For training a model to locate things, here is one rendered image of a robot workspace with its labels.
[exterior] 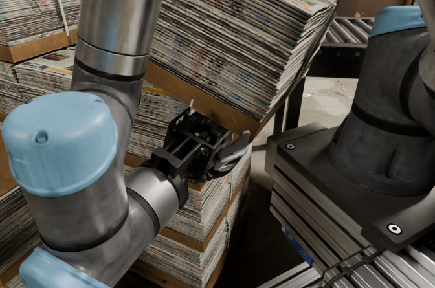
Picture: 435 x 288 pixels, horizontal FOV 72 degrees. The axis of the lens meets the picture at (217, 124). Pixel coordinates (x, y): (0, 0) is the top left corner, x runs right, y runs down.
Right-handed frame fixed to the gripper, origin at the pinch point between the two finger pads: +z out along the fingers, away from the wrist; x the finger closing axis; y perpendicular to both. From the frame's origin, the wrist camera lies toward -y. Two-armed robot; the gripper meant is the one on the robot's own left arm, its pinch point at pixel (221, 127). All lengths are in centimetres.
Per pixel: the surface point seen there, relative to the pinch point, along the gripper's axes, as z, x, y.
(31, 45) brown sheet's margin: 10, 62, -16
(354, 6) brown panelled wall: 402, -6, -33
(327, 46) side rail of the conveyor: 71, -8, 1
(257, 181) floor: 81, -11, -83
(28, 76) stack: 4, 56, -21
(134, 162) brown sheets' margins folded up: 3.9, 18.7, -26.9
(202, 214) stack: 6.0, -2.7, -32.2
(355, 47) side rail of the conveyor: 75, -16, 4
